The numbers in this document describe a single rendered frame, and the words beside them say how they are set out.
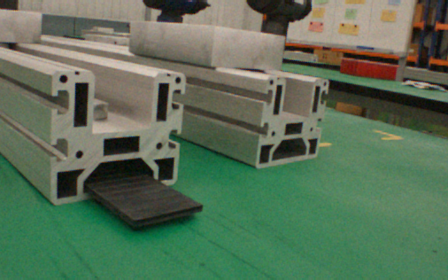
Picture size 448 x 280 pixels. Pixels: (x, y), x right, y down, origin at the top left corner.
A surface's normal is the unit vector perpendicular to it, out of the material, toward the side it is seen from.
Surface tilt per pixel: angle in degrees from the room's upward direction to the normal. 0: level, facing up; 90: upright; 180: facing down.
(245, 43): 90
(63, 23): 90
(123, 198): 0
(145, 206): 0
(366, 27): 90
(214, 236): 0
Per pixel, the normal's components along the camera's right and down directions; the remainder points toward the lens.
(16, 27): 0.68, 0.24
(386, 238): 0.11, -0.97
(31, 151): -0.72, 0.07
